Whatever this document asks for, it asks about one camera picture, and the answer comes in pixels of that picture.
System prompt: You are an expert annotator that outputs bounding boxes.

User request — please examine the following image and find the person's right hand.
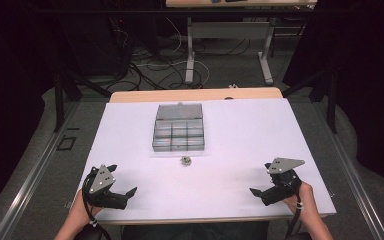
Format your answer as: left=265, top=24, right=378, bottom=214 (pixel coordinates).
left=282, top=181, right=318, bottom=220

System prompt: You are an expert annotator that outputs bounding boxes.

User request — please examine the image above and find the aluminium floor rail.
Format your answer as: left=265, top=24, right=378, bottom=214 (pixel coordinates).
left=313, top=101, right=384, bottom=240
left=0, top=101, right=82, bottom=240

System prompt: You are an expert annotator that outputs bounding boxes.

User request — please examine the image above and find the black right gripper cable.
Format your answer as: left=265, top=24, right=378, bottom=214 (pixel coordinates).
left=284, top=191, right=305, bottom=240

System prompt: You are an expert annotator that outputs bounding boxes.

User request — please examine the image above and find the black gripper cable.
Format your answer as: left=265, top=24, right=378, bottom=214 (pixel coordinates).
left=284, top=191, right=305, bottom=240
left=81, top=173, right=113, bottom=240

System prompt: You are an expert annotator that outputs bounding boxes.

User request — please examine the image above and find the bundle of black floor cables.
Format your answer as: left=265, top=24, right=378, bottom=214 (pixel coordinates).
left=108, top=18, right=211, bottom=92

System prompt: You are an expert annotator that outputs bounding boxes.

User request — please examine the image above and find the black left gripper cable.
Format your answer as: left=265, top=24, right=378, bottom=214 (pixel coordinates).
left=81, top=173, right=113, bottom=240

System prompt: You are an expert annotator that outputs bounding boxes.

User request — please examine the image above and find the desk with white legs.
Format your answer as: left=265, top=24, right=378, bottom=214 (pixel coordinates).
left=165, top=0, right=318, bottom=86

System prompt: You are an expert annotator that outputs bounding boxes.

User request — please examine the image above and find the white table sheet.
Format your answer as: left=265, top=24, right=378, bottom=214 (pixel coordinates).
left=72, top=98, right=337, bottom=222

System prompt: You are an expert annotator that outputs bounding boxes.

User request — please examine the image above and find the black metal stand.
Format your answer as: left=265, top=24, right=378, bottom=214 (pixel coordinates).
left=281, top=64, right=339, bottom=135
left=53, top=68, right=113, bottom=133

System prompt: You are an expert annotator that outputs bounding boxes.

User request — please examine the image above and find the wooden table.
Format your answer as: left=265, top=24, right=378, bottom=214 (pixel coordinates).
left=71, top=87, right=337, bottom=226

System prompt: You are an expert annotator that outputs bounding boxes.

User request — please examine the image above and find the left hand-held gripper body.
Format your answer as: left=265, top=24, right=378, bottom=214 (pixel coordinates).
left=83, top=164, right=129, bottom=211

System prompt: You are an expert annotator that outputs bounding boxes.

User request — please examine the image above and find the white floor cable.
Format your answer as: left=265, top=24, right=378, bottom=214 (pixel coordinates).
left=135, top=16, right=211, bottom=88

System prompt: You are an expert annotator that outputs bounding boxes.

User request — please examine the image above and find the person's left hand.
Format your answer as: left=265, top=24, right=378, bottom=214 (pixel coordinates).
left=69, top=188, right=104, bottom=227

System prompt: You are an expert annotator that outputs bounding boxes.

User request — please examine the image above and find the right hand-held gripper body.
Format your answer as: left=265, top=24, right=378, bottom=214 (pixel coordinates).
left=261, top=157, right=306, bottom=207

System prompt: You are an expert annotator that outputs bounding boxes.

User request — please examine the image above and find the clear plastic compartment box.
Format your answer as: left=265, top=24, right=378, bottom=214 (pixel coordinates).
left=151, top=101, right=206, bottom=153

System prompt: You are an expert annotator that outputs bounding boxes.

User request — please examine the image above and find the person's dark clothing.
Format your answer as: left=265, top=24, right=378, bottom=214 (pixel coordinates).
left=121, top=221, right=270, bottom=240

